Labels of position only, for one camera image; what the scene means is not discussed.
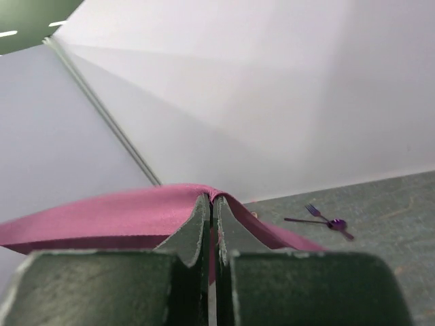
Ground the purple fork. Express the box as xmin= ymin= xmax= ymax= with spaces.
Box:
xmin=305 ymin=204 xmax=330 ymax=223

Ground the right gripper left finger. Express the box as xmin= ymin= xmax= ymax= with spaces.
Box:
xmin=1 ymin=195 xmax=211 ymax=325

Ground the purple cloth napkin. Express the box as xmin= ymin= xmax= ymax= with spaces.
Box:
xmin=0 ymin=183 xmax=327 ymax=286

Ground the purple spoon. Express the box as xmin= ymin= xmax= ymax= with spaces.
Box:
xmin=284 ymin=218 xmax=355 ymax=241

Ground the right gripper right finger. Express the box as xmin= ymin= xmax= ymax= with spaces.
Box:
xmin=213 ymin=196 xmax=413 ymax=325

